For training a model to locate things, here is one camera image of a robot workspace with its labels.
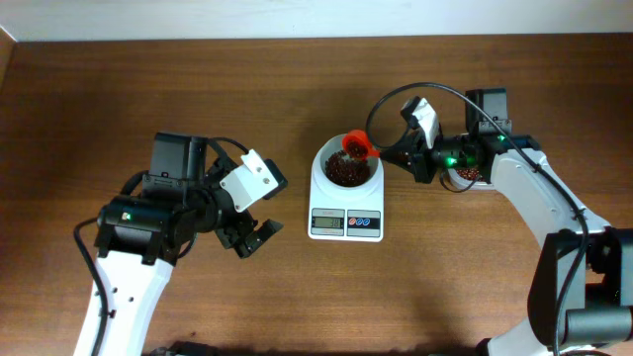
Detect orange plastic measuring scoop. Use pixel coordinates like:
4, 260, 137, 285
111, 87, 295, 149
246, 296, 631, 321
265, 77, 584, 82
342, 130, 380, 160

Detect white digital kitchen scale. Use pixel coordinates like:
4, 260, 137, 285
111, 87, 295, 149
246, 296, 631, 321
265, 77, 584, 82
308, 147, 385, 242

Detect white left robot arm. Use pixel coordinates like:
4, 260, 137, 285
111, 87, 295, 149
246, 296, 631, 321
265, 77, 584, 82
73, 133, 288, 355

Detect clear plastic container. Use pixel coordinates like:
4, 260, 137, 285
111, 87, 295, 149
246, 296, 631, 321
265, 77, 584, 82
448, 168, 494, 191

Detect white round bowl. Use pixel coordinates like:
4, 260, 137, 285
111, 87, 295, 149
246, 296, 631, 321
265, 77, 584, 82
316, 134, 379, 188

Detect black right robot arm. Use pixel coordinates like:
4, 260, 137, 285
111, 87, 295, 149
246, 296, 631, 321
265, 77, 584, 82
380, 89, 632, 356

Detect red beans in bowl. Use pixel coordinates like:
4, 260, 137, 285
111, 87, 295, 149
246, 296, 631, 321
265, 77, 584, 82
325, 150, 371, 187

